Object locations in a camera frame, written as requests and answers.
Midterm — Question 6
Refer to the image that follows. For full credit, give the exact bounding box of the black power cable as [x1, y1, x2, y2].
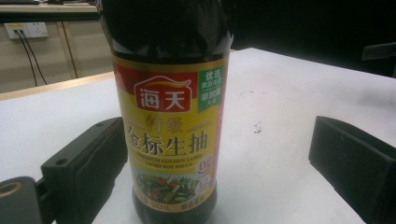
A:
[13, 29, 38, 88]
[19, 29, 49, 86]

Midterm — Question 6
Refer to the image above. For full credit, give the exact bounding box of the dark soy sauce bottle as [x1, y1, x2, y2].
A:
[96, 0, 233, 224]

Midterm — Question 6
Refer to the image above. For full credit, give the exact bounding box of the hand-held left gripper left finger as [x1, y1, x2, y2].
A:
[40, 116, 129, 224]

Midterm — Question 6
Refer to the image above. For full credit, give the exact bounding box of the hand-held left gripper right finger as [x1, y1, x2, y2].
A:
[308, 115, 396, 224]

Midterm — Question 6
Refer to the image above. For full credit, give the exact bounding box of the wooden desk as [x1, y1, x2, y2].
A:
[0, 2, 101, 24]

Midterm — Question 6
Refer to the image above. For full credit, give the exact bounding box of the white wall socket panel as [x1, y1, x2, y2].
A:
[4, 21, 50, 40]

